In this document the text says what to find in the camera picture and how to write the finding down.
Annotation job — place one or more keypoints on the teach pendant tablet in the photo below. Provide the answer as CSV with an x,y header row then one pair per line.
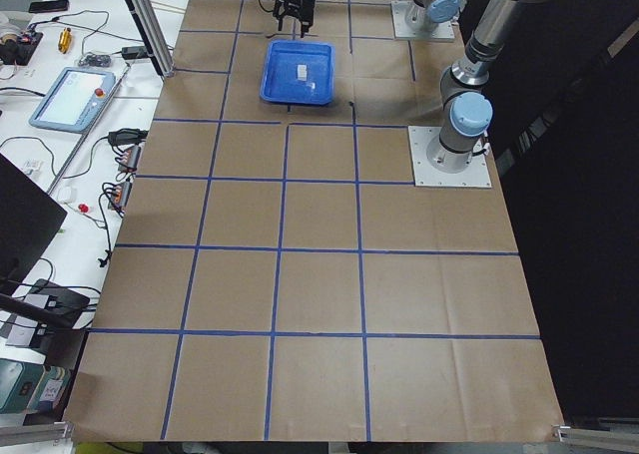
x,y
75,100

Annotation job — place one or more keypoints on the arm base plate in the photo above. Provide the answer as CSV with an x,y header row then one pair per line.
x,y
430,22
436,169

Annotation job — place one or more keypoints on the black smartphone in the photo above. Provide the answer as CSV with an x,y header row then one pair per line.
x,y
48,6

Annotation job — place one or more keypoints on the black power adapter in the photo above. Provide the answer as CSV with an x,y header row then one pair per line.
x,y
134,53

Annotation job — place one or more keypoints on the brown paper mat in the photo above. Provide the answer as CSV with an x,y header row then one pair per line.
x,y
279,276

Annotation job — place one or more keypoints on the gold metal cylinder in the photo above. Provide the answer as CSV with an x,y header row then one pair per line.
x,y
65,40

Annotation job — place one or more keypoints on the blue plastic tray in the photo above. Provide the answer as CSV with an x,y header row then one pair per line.
x,y
279,80

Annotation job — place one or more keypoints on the black monitor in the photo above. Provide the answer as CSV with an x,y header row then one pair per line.
x,y
30,219

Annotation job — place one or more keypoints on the aluminium frame post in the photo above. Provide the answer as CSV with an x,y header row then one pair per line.
x,y
152,36

